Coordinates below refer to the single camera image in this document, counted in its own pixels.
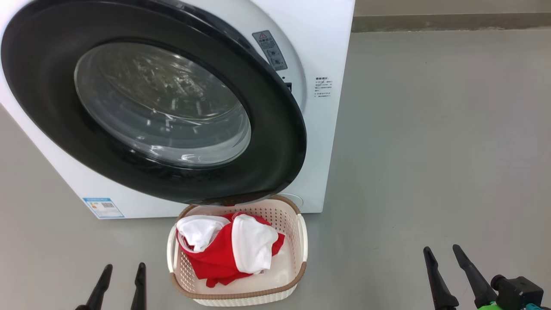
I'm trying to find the black round glass door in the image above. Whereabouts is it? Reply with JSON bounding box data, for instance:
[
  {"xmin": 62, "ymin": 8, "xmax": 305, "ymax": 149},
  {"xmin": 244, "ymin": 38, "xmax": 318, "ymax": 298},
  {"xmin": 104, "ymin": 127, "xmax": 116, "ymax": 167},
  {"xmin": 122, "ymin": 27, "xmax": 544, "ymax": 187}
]
[{"xmin": 1, "ymin": 0, "xmax": 307, "ymax": 206}]

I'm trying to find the white washing machine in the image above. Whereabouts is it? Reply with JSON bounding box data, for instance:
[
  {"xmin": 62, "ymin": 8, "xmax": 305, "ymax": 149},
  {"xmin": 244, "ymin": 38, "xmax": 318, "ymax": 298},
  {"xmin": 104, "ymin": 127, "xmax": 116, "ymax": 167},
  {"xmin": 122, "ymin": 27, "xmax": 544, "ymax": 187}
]
[{"xmin": 0, "ymin": 0, "xmax": 356, "ymax": 220}]

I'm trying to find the red and white garment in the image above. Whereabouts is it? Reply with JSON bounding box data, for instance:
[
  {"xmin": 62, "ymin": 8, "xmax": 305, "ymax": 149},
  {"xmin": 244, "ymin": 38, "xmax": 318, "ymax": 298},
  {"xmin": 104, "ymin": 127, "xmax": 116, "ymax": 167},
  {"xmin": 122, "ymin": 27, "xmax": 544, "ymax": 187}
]
[{"xmin": 176, "ymin": 214, "xmax": 280, "ymax": 275}]

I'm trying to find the round white filter cover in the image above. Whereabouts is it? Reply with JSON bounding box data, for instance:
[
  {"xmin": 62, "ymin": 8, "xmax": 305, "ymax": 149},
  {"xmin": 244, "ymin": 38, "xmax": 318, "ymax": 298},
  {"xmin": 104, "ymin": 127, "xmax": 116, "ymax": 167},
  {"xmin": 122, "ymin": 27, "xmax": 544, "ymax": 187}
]
[{"xmin": 280, "ymin": 194, "xmax": 304, "ymax": 212}]

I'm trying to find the cream perforated laundry basket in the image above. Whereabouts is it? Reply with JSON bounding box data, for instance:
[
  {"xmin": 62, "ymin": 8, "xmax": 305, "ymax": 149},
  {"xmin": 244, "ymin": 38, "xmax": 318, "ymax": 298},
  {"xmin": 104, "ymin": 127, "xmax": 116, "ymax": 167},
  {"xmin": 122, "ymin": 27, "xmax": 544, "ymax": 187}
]
[{"xmin": 167, "ymin": 195, "xmax": 309, "ymax": 307}]

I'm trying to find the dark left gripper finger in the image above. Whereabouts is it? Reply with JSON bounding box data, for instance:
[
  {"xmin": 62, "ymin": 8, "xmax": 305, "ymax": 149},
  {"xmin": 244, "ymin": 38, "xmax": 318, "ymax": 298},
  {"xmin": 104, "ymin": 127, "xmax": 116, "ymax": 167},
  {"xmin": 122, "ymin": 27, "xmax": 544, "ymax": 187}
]
[
  {"xmin": 130, "ymin": 263, "xmax": 147, "ymax": 310},
  {"xmin": 75, "ymin": 264, "xmax": 114, "ymax": 310}
]

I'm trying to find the grey warning sticker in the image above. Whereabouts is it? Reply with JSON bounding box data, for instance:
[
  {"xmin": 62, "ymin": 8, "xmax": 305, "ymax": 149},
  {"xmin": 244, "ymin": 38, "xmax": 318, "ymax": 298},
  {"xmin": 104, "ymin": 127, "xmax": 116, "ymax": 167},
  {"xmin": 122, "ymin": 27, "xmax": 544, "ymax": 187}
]
[{"xmin": 252, "ymin": 30, "xmax": 288, "ymax": 71}]

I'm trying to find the blue energy label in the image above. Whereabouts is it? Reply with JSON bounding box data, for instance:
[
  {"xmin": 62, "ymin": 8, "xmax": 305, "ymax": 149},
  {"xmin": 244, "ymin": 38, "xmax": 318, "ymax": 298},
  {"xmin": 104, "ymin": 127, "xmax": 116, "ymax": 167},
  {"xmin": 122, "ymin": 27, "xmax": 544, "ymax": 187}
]
[{"xmin": 83, "ymin": 198, "xmax": 124, "ymax": 219}]

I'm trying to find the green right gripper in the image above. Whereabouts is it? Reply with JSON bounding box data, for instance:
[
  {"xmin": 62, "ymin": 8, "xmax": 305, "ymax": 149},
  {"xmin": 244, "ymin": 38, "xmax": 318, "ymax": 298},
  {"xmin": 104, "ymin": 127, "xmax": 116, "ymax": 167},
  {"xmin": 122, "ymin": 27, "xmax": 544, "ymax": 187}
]
[{"xmin": 423, "ymin": 244, "xmax": 502, "ymax": 310}]

